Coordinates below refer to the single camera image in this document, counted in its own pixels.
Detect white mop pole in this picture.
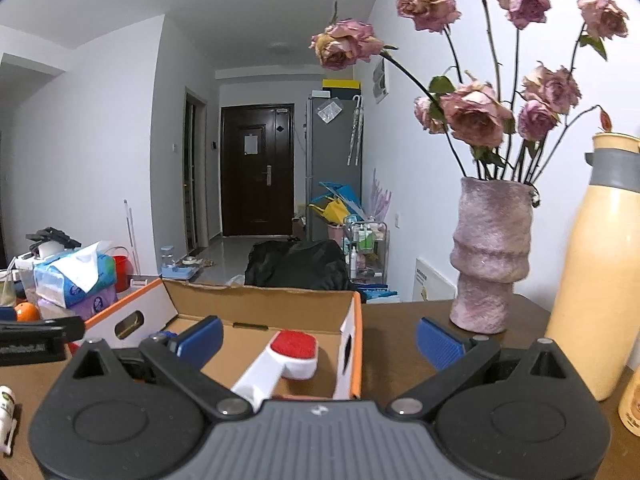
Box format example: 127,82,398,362
123,200,139,282

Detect white leaning board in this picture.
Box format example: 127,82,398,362
412,257,457,304

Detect blue and yellow bags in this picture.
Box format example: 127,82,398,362
307,180,364,226

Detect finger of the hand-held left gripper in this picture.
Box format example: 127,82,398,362
0,316,85,347

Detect orange cardboard box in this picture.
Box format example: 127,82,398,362
67,278,364,401

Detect grey refrigerator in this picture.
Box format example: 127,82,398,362
306,95,364,243

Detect dark brown entrance door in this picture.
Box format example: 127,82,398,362
220,104,296,238

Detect black plastic device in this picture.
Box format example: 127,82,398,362
26,227,82,252

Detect pink textured vase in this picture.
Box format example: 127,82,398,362
449,176,535,335

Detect bunch of dried pink roses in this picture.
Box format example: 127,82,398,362
310,0,630,184

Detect side door frame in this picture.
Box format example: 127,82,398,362
183,87,209,257

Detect white wall panel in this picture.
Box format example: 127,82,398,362
372,57,390,105

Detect yellow and black box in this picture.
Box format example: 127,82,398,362
322,79,361,99

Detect hanging folded umbrellas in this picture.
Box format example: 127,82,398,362
347,95,364,166

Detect rolling cart with bottles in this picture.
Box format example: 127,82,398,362
344,220,390,284

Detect clear plastic bag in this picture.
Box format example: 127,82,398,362
316,100,344,125

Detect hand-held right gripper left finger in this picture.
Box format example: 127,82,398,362
59,316,252,421

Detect black bag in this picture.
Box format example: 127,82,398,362
244,239,354,292

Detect red and white lint brush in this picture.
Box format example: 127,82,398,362
231,330,320,411

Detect yellow bear mug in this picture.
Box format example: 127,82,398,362
618,374,640,437

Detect blue tissue pack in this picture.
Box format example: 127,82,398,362
33,241,117,309

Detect clear food container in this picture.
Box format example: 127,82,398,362
14,255,51,307

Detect purple feather decoration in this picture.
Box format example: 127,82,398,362
367,169,394,222

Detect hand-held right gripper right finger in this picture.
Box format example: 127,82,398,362
388,316,583,421

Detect yellow thermos jug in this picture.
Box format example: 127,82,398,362
544,132,640,402

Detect purple tissue pack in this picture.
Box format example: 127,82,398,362
37,287,119,322

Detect small white green tube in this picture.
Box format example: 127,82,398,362
0,385,21,457

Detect red bucket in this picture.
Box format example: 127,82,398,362
112,255,132,294

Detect blue pet feeder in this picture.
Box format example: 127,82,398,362
160,246,199,280

